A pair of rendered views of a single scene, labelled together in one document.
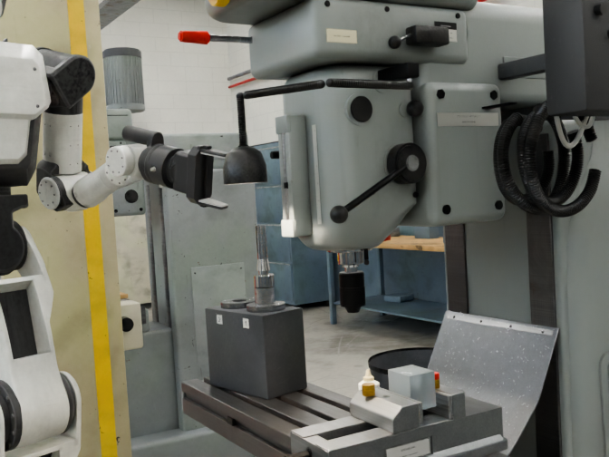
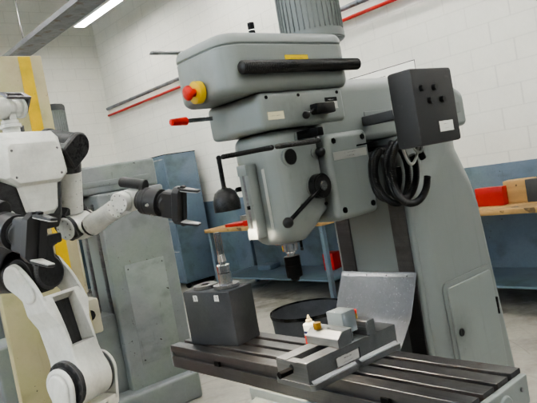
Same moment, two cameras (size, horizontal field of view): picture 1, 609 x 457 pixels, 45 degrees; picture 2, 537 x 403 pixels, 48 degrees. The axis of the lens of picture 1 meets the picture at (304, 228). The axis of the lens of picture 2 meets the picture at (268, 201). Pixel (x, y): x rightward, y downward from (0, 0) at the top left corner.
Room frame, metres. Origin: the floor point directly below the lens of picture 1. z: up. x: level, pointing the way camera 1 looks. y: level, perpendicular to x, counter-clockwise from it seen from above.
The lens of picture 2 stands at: (-0.39, 0.25, 1.53)
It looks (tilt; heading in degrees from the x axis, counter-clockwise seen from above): 3 degrees down; 351
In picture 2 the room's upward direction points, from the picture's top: 10 degrees counter-clockwise
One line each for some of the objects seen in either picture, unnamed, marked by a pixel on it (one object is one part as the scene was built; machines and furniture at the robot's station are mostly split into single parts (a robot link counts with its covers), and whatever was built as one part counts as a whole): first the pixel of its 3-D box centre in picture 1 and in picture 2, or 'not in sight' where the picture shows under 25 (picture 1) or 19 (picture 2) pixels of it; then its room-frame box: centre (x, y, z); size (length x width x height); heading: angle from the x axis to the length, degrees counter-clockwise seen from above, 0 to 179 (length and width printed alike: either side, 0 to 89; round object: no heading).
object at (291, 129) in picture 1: (294, 176); (252, 201); (1.30, 0.01, 1.45); 0.04 x 0.04 x 0.21; 31
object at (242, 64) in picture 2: not in sight; (303, 65); (1.25, -0.19, 1.79); 0.45 x 0.04 x 0.04; 121
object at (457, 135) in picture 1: (427, 157); (324, 177); (1.45, -0.25, 1.47); 0.24 x 0.19 x 0.26; 31
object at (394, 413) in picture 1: (385, 408); (328, 335); (1.19, -0.11, 1.06); 0.12 x 0.06 x 0.04; 29
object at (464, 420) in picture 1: (399, 426); (337, 345); (1.20, -0.14, 1.02); 0.35 x 0.15 x 0.11; 119
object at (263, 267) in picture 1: (262, 249); (219, 248); (1.68, 0.10, 1.29); 0.03 x 0.03 x 0.11
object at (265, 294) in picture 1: (265, 291); (224, 275); (1.68, 0.10, 1.19); 0.05 x 0.05 x 0.06
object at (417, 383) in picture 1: (411, 387); (341, 321); (1.22, -0.16, 1.08); 0.06 x 0.05 x 0.06; 29
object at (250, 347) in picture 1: (255, 344); (220, 312); (1.72, 0.13, 1.07); 0.22 x 0.12 x 0.20; 42
